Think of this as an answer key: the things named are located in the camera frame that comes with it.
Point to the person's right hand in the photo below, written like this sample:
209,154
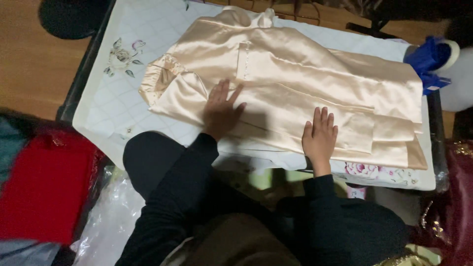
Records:
319,142

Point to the red folded cloth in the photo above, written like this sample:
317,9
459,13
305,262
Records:
44,188

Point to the blue plastic object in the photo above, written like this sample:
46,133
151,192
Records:
428,61

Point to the person's left hand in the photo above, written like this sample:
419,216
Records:
220,116

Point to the teal cloth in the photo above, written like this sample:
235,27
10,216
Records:
11,147

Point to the dark round object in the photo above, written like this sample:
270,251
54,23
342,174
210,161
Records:
70,16

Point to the maroon gold embroidered cloth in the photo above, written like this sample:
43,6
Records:
452,199

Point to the clear plastic bag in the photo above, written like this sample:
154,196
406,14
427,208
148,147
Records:
107,221

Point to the cream satin garment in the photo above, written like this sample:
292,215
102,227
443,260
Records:
295,92

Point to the white rounded object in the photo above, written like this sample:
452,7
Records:
458,81

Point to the white floral quilted cloth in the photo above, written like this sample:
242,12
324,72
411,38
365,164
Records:
111,99

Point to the black table frame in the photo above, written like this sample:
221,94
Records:
83,70

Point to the brown cloth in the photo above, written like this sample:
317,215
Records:
240,242

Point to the black metal stand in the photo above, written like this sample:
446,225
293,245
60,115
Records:
373,27

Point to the person's black clad leg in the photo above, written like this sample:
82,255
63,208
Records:
151,159

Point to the grey cloth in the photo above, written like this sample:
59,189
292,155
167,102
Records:
26,253

